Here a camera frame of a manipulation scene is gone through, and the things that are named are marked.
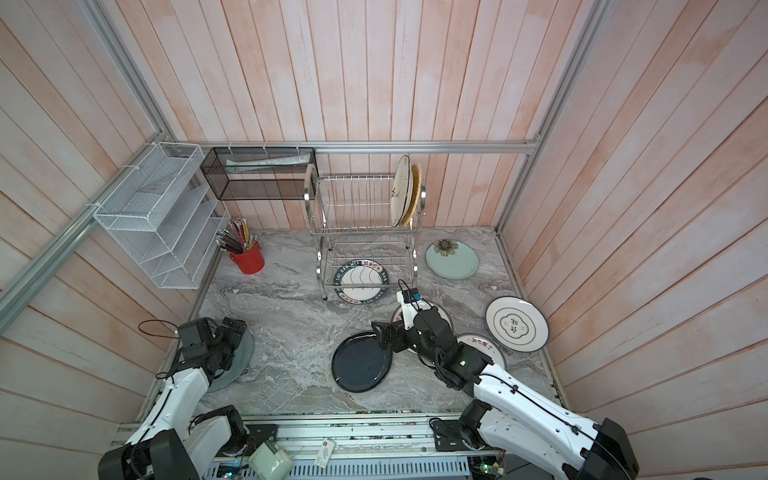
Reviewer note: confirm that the steel dish rack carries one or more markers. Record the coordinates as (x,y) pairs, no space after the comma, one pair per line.
(349,218)

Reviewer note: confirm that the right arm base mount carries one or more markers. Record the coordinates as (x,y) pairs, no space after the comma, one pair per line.
(453,435)

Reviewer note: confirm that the yellow woven round tray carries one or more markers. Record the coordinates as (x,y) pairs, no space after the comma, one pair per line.
(416,177)

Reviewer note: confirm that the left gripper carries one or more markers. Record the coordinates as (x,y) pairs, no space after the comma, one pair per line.
(233,336)

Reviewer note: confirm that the cream floral plate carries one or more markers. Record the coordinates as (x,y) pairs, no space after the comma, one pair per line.
(401,189)

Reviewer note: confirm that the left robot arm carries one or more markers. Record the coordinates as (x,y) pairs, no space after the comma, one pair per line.
(174,442)

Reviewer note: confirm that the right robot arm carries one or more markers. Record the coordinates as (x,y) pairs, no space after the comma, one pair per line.
(507,415)

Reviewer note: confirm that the white power adapter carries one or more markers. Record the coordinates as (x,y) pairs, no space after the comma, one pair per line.
(270,462)

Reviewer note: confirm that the black oval plate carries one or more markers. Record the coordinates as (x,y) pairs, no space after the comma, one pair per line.
(359,363)

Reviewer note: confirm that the orange sunburst plate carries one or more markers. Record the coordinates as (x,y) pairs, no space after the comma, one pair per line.
(486,346)
(447,312)

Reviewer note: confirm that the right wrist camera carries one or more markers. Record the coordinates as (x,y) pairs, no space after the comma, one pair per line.
(409,303)

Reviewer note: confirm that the pale green flower plate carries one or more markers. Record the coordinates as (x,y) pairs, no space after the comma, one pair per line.
(452,259)

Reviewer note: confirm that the white mesh wall shelf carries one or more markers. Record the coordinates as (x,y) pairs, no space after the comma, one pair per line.
(166,225)

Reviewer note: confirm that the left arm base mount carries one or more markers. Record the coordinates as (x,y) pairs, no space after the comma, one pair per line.
(258,433)

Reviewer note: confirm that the black mesh wall basket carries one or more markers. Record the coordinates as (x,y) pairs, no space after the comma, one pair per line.
(257,173)

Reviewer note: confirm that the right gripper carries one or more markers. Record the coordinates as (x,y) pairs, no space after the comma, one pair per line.
(385,337)

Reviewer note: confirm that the pencils bundle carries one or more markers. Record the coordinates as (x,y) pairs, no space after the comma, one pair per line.
(235,237)

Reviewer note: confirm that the green rimmed white plate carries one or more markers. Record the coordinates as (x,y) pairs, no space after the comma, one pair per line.
(361,281)

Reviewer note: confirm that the white tag label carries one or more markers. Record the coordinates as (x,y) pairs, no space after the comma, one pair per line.
(324,453)

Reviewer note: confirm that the white black-rimmed plate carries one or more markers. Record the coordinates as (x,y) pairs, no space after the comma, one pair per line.
(517,324)

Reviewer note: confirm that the pale green glass plate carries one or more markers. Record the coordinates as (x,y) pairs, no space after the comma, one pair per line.
(241,360)

